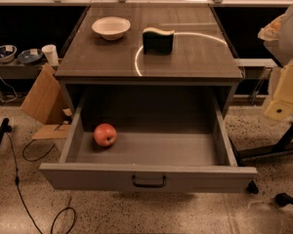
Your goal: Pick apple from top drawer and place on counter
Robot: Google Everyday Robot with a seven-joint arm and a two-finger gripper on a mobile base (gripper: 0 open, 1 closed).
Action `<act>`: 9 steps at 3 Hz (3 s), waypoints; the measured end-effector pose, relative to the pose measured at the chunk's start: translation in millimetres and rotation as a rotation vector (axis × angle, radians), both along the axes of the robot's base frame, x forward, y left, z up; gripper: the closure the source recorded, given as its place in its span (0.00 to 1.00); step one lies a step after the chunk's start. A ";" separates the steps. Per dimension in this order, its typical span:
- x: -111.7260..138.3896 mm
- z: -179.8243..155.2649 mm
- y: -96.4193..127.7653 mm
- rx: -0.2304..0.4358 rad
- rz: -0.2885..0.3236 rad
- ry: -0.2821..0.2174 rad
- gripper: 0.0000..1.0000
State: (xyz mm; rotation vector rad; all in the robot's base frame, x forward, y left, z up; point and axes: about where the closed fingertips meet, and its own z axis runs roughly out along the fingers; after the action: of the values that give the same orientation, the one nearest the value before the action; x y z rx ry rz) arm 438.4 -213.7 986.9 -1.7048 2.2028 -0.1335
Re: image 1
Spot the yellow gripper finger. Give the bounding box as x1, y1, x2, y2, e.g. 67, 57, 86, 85
264, 64, 293, 121

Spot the red apple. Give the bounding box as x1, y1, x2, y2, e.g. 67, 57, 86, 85
94, 123, 117, 147

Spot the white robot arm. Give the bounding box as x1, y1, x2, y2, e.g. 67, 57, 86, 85
258, 4, 293, 121

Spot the grey cabinet counter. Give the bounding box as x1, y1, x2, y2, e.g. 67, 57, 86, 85
54, 2, 245, 115

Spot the open grey top drawer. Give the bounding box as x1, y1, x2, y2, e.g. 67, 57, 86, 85
40, 87, 257, 193

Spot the white bowl on counter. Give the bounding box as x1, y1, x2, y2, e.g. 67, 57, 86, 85
92, 17, 131, 41

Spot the green yellow sponge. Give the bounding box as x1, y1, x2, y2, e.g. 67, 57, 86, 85
143, 27, 175, 55

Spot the brown cardboard piece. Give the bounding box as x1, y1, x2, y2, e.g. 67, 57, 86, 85
21, 63, 72, 139

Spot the white paper cup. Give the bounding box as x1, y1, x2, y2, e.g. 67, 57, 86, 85
42, 44, 59, 66

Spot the blue bowl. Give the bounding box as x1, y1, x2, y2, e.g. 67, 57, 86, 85
18, 49, 43, 65
0, 45, 17, 63

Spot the grey side shelf left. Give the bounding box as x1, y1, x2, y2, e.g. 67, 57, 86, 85
0, 58, 48, 80

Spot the blue bowl far left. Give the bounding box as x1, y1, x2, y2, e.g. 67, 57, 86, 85
0, 45, 17, 63

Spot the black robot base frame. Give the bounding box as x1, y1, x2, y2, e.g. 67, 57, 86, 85
237, 112, 293, 212

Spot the black drawer handle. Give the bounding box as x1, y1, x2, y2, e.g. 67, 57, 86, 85
131, 175, 166, 188

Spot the black floor cable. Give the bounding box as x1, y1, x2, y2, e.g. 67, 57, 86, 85
0, 115, 77, 234

